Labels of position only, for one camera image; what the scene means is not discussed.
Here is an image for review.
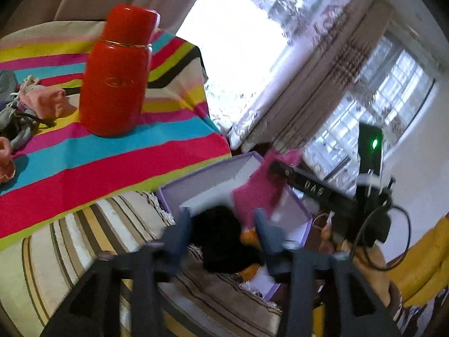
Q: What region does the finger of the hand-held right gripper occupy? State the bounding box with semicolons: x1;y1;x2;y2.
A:
268;161;356;212

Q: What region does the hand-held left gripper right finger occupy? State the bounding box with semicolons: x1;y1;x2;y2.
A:
253;208;400;337

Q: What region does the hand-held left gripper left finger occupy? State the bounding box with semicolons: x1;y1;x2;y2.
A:
40;207;193;337

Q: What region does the magenta fuzzy sock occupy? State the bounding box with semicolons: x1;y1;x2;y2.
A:
232;149;303;230

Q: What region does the purple cardboard box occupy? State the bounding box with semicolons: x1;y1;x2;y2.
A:
156;152;313;302

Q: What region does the person's right forearm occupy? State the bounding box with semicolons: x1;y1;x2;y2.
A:
345;244;391;308

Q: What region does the orange cloth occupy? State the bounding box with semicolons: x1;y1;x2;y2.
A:
239;229;263;282

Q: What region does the black cloth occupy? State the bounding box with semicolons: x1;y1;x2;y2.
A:
191;205;268;275

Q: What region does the barred window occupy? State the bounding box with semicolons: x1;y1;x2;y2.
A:
304;30;436;192

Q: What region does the floral sheer curtain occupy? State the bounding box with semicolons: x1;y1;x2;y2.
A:
224;0;395;152

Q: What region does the colourful striped tablecloth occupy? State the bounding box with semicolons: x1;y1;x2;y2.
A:
0;21;233;251

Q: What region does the beige striped sofa cover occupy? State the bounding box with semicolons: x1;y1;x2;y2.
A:
0;190;283;337

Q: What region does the yellow cloth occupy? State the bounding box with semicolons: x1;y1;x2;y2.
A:
386;213;449;307

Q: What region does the bright window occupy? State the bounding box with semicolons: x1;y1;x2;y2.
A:
175;0;293;120

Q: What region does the red thermos bottle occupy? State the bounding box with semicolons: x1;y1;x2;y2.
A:
79;4;161;137

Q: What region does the peach sock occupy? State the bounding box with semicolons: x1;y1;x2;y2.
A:
20;75;77;120

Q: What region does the black cable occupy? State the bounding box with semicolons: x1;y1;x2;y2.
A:
352;204;412;272

